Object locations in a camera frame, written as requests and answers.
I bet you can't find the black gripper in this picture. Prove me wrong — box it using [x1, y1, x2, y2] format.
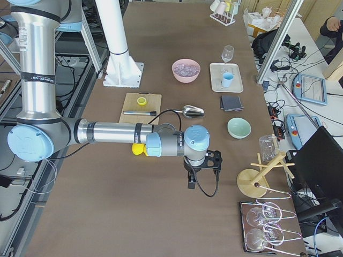
[183, 156, 222, 189]

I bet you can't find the metal ice scoop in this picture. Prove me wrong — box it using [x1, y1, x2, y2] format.
[172, 105, 205, 118]

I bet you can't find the wooden cup tree stand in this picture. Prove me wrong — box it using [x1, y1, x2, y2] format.
[237, 150, 294, 199]

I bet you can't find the light blue cup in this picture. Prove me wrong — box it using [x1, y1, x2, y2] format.
[221, 72, 234, 88]

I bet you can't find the pink bowl of ice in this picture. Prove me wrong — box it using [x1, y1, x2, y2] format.
[171, 59, 200, 84]

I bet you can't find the yellow lemon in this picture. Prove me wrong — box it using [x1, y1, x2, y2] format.
[131, 143, 146, 155]

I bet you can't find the green ceramic bowl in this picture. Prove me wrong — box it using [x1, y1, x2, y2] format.
[227, 117, 251, 139]

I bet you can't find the black glass holder tray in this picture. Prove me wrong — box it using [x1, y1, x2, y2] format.
[238, 200, 305, 254]

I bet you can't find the metal muddler black tip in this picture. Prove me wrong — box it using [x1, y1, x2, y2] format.
[122, 111, 157, 117]

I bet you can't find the upside-down wine glass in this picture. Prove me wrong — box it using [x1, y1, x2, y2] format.
[246, 202, 282, 228]
[245, 222, 285, 252]

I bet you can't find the wooden cutting board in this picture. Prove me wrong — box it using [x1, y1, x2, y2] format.
[119, 93, 162, 124]

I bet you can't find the halved lemon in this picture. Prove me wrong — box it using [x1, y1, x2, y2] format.
[137, 97, 147, 106]

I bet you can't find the cream serving tray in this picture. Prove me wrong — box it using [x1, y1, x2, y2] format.
[210, 63, 243, 93]

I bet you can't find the blue teach pendant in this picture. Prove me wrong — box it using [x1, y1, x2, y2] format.
[286, 114, 321, 150]
[292, 73, 327, 105]

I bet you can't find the black monitor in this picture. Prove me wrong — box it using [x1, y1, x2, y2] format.
[286, 126, 342, 226]

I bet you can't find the clear wine glass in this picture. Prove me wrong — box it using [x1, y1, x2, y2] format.
[221, 46, 234, 64]

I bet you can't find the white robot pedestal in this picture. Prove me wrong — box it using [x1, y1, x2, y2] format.
[96, 0, 144, 88]

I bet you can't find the wire rack with cups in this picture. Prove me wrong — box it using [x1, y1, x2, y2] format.
[210, 0, 241, 26]

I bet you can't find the aluminium frame post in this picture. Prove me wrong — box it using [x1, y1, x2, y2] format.
[256, 0, 303, 84]

